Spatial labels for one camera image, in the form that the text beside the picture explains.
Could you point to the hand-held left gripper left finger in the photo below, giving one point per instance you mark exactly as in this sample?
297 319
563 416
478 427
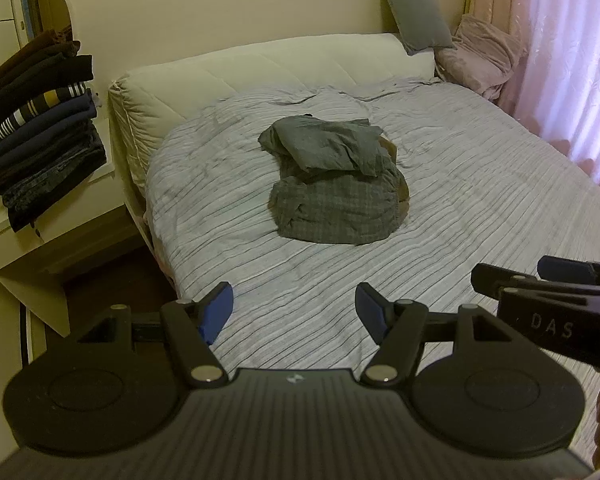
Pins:
218 310

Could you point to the cream headboard cushion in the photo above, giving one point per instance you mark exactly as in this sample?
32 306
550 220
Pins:
205 75

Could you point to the pink sheer curtain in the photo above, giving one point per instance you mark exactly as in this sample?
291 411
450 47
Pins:
570 60

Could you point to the grey t-shirt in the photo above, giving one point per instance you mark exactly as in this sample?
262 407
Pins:
320 145

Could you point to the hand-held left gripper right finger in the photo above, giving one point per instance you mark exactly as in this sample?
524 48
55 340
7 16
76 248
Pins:
370 310

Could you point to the tan cloth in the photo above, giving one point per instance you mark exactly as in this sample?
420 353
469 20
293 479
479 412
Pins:
391 149

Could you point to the bed with striped cover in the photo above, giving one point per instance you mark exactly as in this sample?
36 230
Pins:
220 185

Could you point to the grey pillow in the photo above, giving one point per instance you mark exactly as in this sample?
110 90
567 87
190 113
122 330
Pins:
420 10

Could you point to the pink pillow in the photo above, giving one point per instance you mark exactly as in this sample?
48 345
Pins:
480 55

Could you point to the arched mirror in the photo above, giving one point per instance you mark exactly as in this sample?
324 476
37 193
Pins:
10 10

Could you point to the stack of folded dark clothes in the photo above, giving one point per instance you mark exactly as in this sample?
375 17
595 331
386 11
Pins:
40 135

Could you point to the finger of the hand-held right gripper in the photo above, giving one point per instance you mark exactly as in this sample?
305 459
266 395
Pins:
570 270
500 280

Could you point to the white dresser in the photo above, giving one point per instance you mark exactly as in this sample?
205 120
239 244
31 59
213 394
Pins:
55 245

